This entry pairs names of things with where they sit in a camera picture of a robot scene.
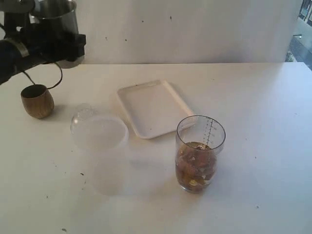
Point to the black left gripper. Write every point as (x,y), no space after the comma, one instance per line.
(20,28)

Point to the stainless steel cup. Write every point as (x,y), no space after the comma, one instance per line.
(58,28)

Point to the brown wooden cup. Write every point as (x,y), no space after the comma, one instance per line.
(37,101)

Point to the gold coin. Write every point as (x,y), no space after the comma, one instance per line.
(194,182)

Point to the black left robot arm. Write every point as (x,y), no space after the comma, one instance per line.
(11,63)

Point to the clear plastic shaker lid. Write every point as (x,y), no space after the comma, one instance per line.
(82,112)

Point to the clear graduated shaker cup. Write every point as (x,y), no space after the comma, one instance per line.
(203,133)

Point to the frosted plastic deli container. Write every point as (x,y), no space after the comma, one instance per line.
(103,141)

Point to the white rectangular tray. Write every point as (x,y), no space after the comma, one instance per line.
(154,108)

